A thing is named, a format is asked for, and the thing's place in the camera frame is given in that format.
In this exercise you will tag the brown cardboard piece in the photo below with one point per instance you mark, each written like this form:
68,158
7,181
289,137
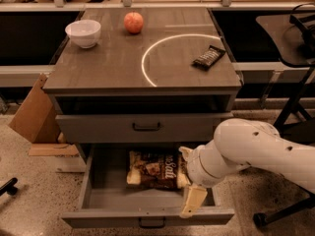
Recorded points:
35,121

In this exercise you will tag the grey drawer cabinet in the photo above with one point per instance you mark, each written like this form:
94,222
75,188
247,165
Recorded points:
147,73

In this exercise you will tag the brown chip bag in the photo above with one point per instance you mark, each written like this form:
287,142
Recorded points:
165,171

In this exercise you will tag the white bowl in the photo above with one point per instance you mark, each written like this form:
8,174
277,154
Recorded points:
84,33

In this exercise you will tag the red apple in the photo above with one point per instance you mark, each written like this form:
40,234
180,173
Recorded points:
133,22

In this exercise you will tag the open grey middle drawer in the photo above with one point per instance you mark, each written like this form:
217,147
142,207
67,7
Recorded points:
107,201

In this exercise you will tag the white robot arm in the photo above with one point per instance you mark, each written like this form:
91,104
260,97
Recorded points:
238,144

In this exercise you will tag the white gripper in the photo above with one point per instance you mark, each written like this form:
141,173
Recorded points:
194,167

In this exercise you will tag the closed grey top drawer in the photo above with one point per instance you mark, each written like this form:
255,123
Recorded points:
140,128

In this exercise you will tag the black office chair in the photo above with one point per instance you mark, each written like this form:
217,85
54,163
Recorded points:
261,219

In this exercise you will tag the black snack bar wrapper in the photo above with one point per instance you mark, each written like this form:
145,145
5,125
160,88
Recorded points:
208,59

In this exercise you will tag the black side table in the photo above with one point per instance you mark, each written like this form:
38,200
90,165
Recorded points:
294,37

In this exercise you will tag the black chair caster left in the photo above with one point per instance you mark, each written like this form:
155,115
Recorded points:
9,187

